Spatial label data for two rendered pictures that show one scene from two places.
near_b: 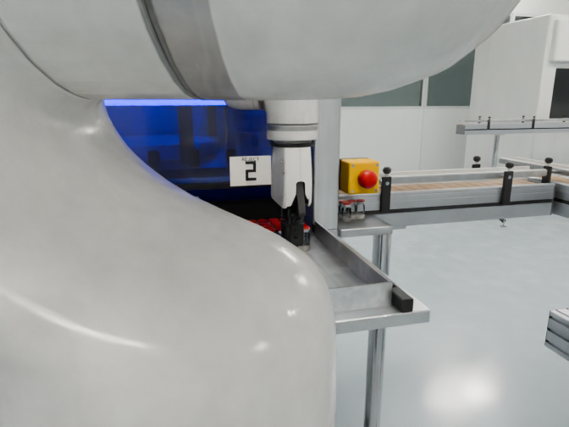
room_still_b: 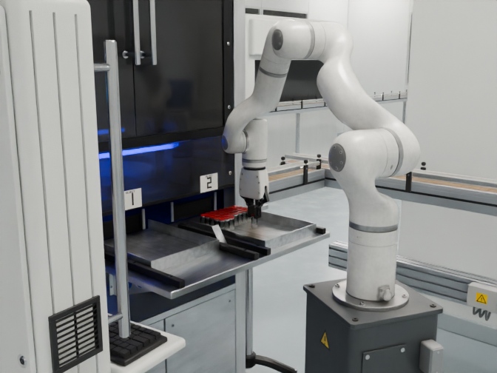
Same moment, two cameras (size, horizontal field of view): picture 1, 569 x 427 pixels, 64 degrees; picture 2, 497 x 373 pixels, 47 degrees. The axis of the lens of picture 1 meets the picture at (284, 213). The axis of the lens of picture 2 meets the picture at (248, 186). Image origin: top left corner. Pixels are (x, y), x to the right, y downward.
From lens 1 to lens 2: 136 cm
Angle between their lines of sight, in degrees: 33
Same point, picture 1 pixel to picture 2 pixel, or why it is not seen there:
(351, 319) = (309, 240)
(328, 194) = not seen: hidden behind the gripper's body
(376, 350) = (249, 287)
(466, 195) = (288, 181)
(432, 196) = (274, 184)
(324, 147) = (239, 164)
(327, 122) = not seen: hidden behind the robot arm
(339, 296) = (302, 232)
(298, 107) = (263, 151)
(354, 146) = not seen: hidden behind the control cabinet
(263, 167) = (214, 180)
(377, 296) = (312, 229)
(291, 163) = (262, 177)
